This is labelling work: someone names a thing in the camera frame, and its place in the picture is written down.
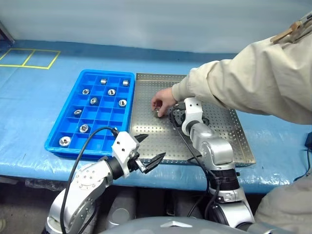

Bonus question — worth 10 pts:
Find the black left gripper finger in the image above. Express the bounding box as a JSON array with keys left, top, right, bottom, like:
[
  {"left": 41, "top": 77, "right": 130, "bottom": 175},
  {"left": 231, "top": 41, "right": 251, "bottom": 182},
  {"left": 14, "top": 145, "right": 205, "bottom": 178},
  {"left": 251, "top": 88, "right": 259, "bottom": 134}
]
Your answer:
[
  {"left": 143, "top": 152, "right": 167, "bottom": 174},
  {"left": 134, "top": 133, "right": 149, "bottom": 147}
]

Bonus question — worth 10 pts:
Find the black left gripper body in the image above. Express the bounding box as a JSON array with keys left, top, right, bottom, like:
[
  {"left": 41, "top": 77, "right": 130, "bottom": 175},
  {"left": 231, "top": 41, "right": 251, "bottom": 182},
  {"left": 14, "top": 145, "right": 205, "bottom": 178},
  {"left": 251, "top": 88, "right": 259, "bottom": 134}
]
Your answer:
[{"left": 127, "top": 151, "right": 148, "bottom": 174}]

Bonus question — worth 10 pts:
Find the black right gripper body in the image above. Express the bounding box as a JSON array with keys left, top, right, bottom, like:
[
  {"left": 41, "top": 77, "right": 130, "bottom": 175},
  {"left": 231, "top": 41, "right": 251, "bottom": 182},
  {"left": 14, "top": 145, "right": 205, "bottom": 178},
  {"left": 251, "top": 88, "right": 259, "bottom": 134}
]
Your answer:
[{"left": 177, "top": 109, "right": 187, "bottom": 129}]

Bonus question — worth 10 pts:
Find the perforated steel tray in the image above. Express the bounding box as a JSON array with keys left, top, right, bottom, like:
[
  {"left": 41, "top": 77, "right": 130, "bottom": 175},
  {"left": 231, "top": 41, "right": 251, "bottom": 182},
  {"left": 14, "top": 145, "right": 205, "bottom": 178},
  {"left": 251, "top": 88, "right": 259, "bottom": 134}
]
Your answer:
[{"left": 128, "top": 72, "right": 257, "bottom": 168}]

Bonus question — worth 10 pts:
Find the blue compartment plastic tray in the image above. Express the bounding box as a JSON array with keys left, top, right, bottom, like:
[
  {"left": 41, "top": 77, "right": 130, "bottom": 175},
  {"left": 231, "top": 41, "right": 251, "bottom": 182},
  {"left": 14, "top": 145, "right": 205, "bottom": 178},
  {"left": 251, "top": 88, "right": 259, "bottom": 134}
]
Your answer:
[{"left": 44, "top": 69, "right": 136, "bottom": 161}]

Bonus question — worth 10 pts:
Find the bare person hand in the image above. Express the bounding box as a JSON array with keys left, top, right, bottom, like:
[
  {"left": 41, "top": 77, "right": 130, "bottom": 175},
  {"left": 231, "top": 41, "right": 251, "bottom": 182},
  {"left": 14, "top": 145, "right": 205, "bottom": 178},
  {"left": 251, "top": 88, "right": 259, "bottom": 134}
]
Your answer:
[{"left": 151, "top": 87, "right": 177, "bottom": 118}]

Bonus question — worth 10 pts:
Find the grey rounded shape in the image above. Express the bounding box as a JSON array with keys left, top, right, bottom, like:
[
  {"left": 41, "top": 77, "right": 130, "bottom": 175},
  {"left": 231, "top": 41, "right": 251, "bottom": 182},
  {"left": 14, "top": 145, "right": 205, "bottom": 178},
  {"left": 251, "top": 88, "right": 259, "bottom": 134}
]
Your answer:
[{"left": 108, "top": 192, "right": 137, "bottom": 230}]

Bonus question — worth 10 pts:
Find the person arm in beige sleeve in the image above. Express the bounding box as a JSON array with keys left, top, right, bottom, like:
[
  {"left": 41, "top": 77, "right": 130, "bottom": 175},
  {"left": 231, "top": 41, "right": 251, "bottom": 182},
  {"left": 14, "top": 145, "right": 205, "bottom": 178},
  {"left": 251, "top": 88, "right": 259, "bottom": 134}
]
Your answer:
[{"left": 172, "top": 31, "right": 312, "bottom": 125}]

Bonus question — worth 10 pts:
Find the silver robot torso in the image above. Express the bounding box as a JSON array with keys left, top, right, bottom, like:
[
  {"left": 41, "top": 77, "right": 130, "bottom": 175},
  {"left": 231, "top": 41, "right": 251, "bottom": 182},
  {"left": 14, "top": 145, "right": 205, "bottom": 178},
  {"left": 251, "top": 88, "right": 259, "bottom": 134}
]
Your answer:
[{"left": 97, "top": 215, "right": 293, "bottom": 234}]

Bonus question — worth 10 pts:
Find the blue plastic table cover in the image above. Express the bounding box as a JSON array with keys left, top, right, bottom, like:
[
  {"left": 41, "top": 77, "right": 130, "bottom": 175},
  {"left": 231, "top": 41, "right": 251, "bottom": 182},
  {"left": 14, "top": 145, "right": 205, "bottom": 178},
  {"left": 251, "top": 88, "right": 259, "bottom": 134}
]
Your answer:
[{"left": 0, "top": 40, "right": 312, "bottom": 195}]

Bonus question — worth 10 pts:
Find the tan jacket collar tab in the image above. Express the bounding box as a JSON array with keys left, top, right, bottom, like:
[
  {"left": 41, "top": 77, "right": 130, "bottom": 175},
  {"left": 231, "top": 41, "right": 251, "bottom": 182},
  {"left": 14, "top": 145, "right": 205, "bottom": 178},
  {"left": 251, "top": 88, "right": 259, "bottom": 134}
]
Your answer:
[{"left": 270, "top": 13, "right": 312, "bottom": 45}]

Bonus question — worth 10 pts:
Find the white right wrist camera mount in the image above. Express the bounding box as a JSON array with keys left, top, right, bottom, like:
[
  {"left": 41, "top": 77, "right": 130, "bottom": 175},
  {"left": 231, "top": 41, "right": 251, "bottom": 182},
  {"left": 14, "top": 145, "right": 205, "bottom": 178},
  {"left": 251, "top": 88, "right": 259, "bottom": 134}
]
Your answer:
[{"left": 181, "top": 97, "right": 204, "bottom": 134}]

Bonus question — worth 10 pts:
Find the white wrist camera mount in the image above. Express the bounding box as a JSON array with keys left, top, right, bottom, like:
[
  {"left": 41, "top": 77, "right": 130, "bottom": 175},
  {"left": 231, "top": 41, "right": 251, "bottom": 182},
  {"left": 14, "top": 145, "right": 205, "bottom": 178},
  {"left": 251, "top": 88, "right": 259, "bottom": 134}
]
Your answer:
[
  {"left": 111, "top": 131, "right": 140, "bottom": 178},
  {"left": 181, "top": 97, "right": 204, "bottom": 134}
]

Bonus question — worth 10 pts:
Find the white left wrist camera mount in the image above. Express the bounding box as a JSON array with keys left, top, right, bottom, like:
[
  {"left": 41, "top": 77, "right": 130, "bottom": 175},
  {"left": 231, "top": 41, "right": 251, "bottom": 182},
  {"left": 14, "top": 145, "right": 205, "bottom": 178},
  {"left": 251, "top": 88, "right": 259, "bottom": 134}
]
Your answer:
[{"left": 111, "top": 131, "right": 140, "bottom": 178}]

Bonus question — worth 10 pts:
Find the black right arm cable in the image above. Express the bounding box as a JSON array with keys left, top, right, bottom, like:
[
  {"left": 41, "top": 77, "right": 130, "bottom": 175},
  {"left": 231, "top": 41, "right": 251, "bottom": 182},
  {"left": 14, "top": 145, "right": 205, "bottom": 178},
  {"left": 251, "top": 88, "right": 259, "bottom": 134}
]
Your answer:
[{"left": 168, "top": 104, "right": 221, "bottom": 220}]

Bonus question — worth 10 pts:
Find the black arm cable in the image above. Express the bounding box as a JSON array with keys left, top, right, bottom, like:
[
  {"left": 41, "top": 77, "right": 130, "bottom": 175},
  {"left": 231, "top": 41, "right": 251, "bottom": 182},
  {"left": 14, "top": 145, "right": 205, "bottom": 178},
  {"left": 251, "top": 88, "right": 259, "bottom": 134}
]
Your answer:
[
  {"left": 59, "top": 126, "right": 120, "bottom": 234},
  {"left": 168, "top": 104, "right": 221, "bottom": 220}
]

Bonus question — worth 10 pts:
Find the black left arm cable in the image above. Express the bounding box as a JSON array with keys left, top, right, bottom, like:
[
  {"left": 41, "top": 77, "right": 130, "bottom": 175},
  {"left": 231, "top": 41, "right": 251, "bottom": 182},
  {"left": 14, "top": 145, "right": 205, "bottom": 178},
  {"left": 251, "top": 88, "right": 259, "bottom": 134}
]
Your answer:
[{"left": 59, "top": 126, "right": 120, "bottom": 234}]

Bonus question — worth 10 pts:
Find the thin black cable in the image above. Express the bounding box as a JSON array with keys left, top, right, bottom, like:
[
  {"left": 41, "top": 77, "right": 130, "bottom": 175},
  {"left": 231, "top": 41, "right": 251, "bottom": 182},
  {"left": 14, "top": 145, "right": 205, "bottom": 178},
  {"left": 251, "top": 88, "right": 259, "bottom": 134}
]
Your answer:
[{"left": 292, "top": 148, "right": 312, "bottom": 182}]

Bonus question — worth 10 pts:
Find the grey metal frame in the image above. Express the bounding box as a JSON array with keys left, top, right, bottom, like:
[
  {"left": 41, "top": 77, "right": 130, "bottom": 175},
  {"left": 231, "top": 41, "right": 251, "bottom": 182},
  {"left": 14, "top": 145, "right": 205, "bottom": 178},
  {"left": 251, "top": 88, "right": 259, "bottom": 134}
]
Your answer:
[{"left": 0, "top": 20, "right": 16, "bottom": 45}]

